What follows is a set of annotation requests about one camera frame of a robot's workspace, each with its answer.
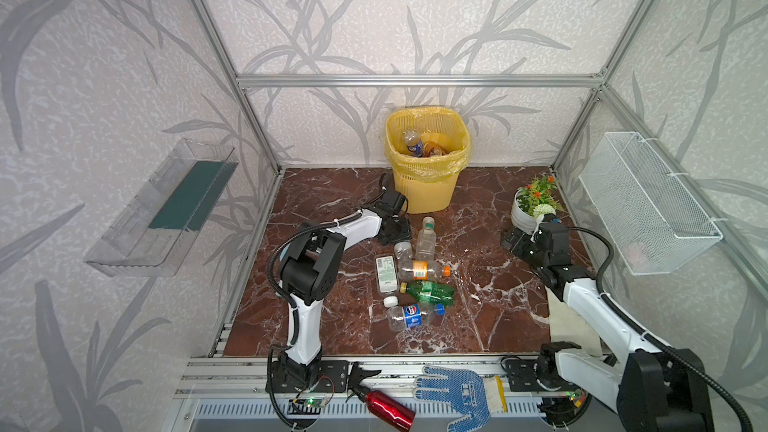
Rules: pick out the yellow ribbed trash bin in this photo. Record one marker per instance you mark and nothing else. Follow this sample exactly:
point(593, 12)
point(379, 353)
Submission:
point(426, 197)

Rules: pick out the lying Pepsi label bottle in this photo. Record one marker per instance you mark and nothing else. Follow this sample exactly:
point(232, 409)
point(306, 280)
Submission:
point(403, 317)

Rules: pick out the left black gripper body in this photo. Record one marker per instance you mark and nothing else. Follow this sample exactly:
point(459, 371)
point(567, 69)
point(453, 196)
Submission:
point(393, 231)

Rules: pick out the white cap green label bottle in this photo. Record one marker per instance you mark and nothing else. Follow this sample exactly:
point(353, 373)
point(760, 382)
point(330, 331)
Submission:
point(426, 241)

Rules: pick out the orange brown tea bottle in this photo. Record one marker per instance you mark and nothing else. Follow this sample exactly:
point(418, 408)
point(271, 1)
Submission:
point(433, 149)

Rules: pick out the white ribbed flower pot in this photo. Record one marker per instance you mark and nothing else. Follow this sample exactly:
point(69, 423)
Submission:
point(521, 219)

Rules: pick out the beige cloth glove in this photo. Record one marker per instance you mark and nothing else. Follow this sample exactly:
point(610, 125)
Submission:
point(565, 325)

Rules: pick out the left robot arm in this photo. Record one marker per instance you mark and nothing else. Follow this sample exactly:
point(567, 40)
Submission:
point(303, 270)

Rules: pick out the artificial flower plant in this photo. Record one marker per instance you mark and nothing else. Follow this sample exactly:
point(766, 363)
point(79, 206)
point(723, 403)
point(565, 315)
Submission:
point(536, 199)

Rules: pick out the white wire mesh basket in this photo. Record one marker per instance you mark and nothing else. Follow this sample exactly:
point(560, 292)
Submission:
point(653, 219)

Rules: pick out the red metal flask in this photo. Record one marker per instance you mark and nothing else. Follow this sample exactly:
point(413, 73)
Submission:
point(378, 403)

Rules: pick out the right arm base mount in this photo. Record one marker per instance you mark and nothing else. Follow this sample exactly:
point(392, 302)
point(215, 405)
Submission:
point(528, 372)

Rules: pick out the yellow sponge pad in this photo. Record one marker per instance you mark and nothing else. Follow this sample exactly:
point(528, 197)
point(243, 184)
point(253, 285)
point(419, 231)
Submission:
point(495, 395)

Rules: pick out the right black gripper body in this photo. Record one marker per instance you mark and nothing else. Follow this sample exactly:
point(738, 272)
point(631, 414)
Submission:
point(522, 240)

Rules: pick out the clear acrylic wall shelf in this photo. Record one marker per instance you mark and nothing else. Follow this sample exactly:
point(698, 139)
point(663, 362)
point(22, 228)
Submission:
point(158, 227)

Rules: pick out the green plastic bottle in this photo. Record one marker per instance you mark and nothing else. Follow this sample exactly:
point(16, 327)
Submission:
point(429, 292)

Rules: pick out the blue cap blue label bottle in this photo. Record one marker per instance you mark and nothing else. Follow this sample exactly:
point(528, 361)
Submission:
point(413, 142)

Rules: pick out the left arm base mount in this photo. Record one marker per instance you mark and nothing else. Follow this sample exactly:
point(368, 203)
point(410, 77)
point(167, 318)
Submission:
point(324, 376)

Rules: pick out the orange label clear bottle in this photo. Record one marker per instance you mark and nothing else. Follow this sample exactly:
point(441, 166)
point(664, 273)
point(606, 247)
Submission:
point(410, 270)

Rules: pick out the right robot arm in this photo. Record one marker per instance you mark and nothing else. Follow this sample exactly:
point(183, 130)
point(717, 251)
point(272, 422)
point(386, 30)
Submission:
point(649, 384)

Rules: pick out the yellow plastic bin liner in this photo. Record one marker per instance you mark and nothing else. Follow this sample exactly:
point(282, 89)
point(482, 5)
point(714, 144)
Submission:
point(440, 126)

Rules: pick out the blue dotted work glove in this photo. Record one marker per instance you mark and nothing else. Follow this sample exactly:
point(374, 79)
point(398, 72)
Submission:
point(463, 390)

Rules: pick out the small clear capless bottle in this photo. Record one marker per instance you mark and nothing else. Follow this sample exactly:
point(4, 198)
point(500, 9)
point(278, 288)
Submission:
point(403, 251)

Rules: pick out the flat green white label bottle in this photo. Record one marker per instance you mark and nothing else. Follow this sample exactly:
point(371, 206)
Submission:
point(386, 272)

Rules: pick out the green circuit board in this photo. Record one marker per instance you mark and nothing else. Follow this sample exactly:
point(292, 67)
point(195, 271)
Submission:
point(312, 405)

